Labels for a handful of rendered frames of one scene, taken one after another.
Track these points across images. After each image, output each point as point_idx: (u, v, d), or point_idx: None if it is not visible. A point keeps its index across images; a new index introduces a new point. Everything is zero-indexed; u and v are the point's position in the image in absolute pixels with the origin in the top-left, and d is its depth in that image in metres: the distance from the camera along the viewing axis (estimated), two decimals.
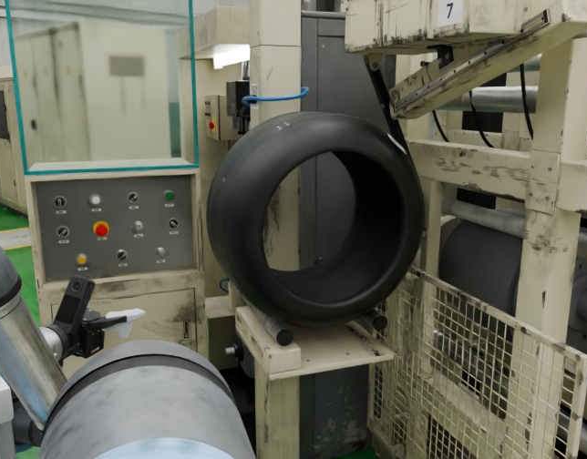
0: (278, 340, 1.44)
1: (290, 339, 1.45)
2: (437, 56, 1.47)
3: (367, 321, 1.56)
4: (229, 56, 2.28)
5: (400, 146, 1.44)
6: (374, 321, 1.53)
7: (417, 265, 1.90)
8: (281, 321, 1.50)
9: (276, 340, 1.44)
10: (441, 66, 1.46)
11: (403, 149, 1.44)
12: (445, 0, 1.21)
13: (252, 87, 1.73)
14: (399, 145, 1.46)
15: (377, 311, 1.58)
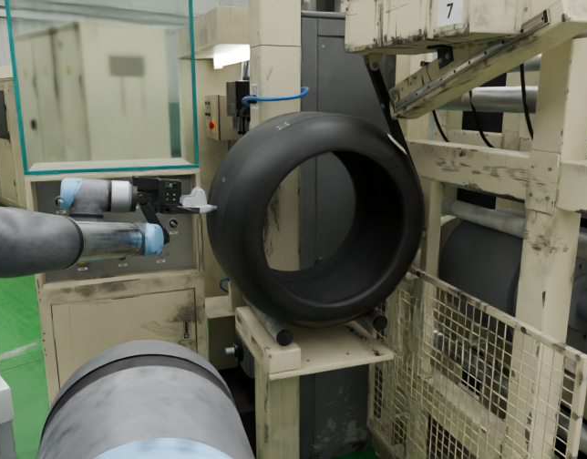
0: (278, 340, 1.44)
1: (290, 339, 1.45)
2: (437, 56, 1.47)
3: (367, 321, 1.56)
4: (229, 56, 2.28)
5: (400, 146, 1.44)
6: (374, 321, 1.53)
7: (417, 265, 1.90)
8: (281, 321, 1.50)
9: (276, 340, 1.44)
10: (441, 66, 1.46)
11: (403, 149, 1.44)
12: (445, 0, 1.21)
13: (252, 87, 1.73)
14: (399, 145, 1.46)
15: (377, 311, 1.58)
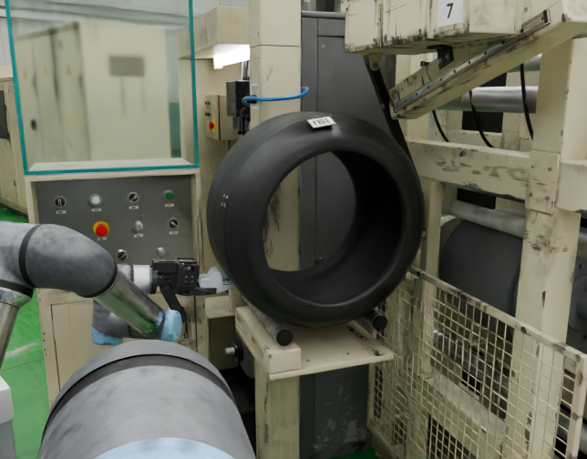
0: (287, 344, 1.45)
1: (285, 333, 1.44)
2: (437, 56, 1.47)
3: None
4: (229, 56, 2.28)
5: (325, 121, 1.36)
6: (379, 331, 1.54)
7: (417, 265, 1.90)
8: (269, 327, 1.50)
9: (287, 345, 1.45)
10: (441, 66, 1.46)
11: (330, 122, 1.35)
12: (445, 0, 1.21)
13: (252, 87, 1.73)
14: (324, 118, 1.37)
15: (366, 315, 1.57)
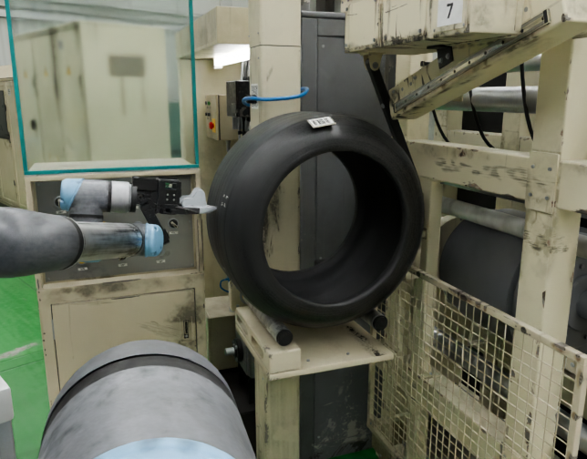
0: (287, 344, 1.45)
1: (285, 333, 1.44)
2: (437, 56, 1.47)
3: None
4: (229, 56, 2.28)
5: (325, 121, 1.36)
6: (379, 331, 1.54)
7: (417, 265, 1.90)
8: (269, 327, 1.50)
9: (287, 345, 1.45)
10: (441, 66, 1.46)
11: (330, 122, 1.35)
12: (445, 0, 1.21)
13: (252, 87, 1.73)
14: (324, 118, 1.37)
15: (366, 315, 1.57)
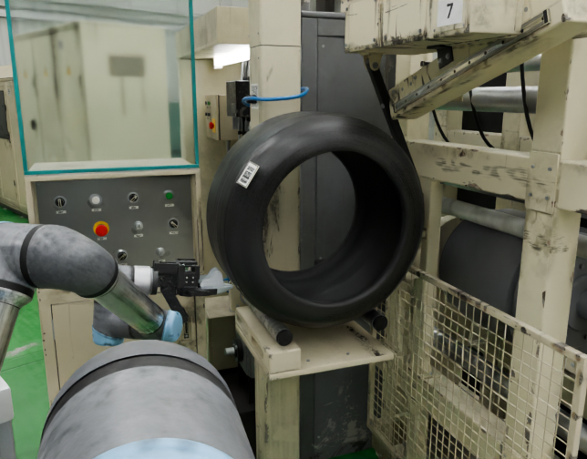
0: (291, 334, 1.45)
1: (280, 339, 1.44)
2: (437, 56, 1.47)
3: (380, 313, 1.57)
4: (229, 56, 2.28)
5: (251, 171, 1.32)
6: (387, 322, 1.55)
7: (417, 265, 1.90)
8: None
9: (292, 333, 1.45)
10: (441, 66, 1.46)
11: (254, 168, 1.32)
12: (445, 0, 1.21)
13: (252, 87, 1.73)
14: (248, 168, 1.33)
15: (370, 324, 1.58)
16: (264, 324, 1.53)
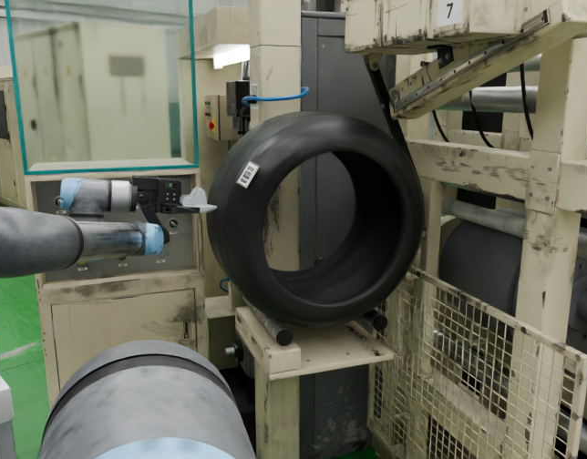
0: (291, 334, 1.45)
1: (280, 339, 1.44)
2: (437, 56, 1.47)
3: (380, 313, 1.57)
4: (229, 56, 2.28)
5: (251, 171, 1.32)
6: (387, 322, 1.55)
7: (417, 265, 1.90)
8: None
9: (292, 333, 1.45)
10: (441, 66, 1.46)
11: (254, 168, 1.32)
12: (445, 0, 1.21)
13: (252, 87, 1.73)
14: (248, 168, 1.33)
15: (370, 324, 1.58)
16: (264, 324, 1.53)
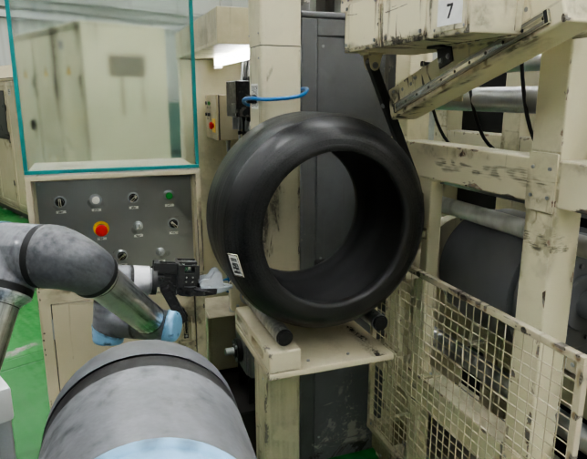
0: (282, 332, 1.44)
1: (285, 342, 1.45)
2: (437, 56, 1.47)
3: (370, 312, 1.56)
4: (229, 56, 2.28)
5: (235, 261, 1.36)
6: (381, 315, 1.53)
7: (417, 265, 1.90)
8: None
9: (281, 331, 1.44)
10: (441, 66, 1.46)
11: (236, 259, 1.35)
12: (445, 0, 1.21)
13: (252, 87, 1.73)
14: (231, 260, 1.37)
15: None
16: None
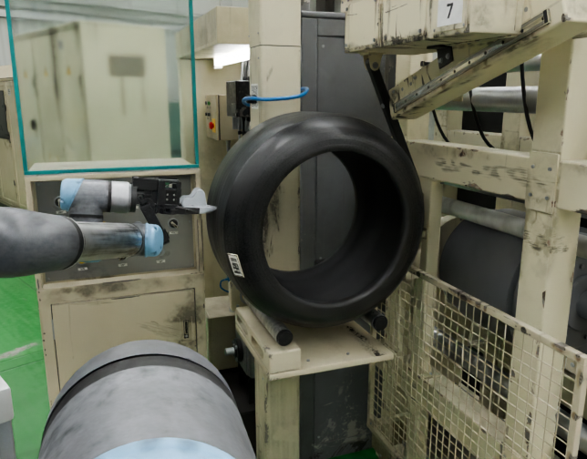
0: (282, 332, 1.44)
1: (285, 342, 1.45)
2: (437, 56, 1.47)
3: (370, 312, 1.56)
4: (229, 56, 2.28)
5: (235, 261, 1.36)
6: (381, 315, 1.53)
7: (417, 265, 1.90)
8: None
9: (281, 331, 1.44)
10: (441, 66, 1.46)
11: (236, 259, 1.35)
12: (445, 0, 1.21)
13: (252, 87, 1.73)
14: (231, 260, 1.37)
15: None
16: None
